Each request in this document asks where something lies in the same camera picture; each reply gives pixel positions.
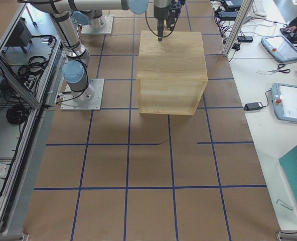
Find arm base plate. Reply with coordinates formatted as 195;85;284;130
81;15;114;35
60;79;105;111

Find light wooden drawer cabinet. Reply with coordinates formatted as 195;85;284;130
136;31;208;115

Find teach pendant tablet far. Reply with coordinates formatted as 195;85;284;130
261;35;297;62

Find aluminium frame post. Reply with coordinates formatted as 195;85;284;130
223;0;253;57

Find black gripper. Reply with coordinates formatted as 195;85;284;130
154;6;175;42

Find metal hex key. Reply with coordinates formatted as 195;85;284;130
276;199;294;211

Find black scissors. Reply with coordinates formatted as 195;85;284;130
267;63;290;75

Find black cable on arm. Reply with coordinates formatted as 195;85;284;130
144;10;176;39

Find teach pendant tablet near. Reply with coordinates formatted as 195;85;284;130
271;83;297;123

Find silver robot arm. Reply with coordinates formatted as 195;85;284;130
29;1;149;103

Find teach pendant tablet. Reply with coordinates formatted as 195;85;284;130
271;83;297;123
261;35;297;62

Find black power adapter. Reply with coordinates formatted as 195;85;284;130
243;102;264;111

